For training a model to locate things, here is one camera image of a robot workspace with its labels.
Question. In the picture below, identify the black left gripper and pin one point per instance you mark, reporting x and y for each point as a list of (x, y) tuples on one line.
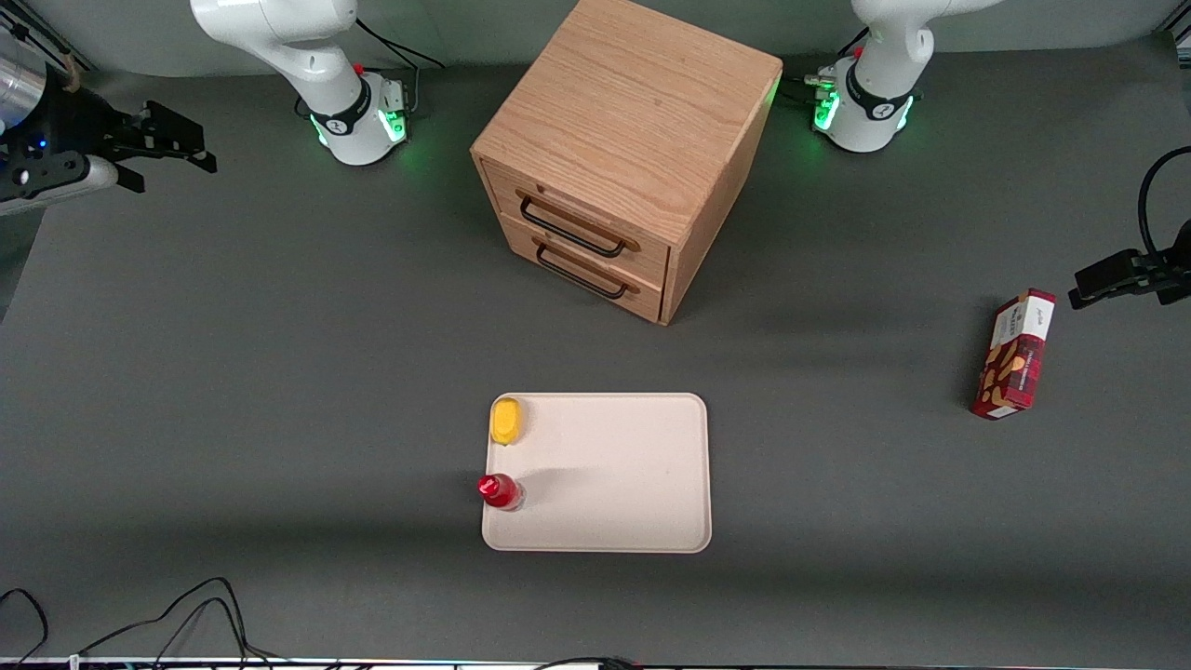
[(1157, 270)]

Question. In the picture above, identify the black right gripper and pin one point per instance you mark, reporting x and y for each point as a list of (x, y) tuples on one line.
[(76, 128)]

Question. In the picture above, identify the wooden drawer front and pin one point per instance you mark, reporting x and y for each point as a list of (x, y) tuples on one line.
[(654, 261), (647, 300)]

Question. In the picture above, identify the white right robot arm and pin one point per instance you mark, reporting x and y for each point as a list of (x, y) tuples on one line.
[(316, 56)]

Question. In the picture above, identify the wooden drawer cabinet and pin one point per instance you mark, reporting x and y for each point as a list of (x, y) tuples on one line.
[(633, 102)]

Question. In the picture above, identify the red plaid shortbread box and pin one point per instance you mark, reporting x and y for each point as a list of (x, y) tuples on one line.
[(1014, 363)]

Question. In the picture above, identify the small yellow plastic item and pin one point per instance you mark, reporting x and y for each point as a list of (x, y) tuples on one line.
[(505, 421)]

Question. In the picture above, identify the small red bottle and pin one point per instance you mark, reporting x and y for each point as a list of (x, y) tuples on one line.
[(498, 489)]

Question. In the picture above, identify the beige plastic tray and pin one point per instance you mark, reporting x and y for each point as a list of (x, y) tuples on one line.
[(614, 475)]

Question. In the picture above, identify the dark metal frame rail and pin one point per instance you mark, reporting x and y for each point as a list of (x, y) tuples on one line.
[(46, 42)]

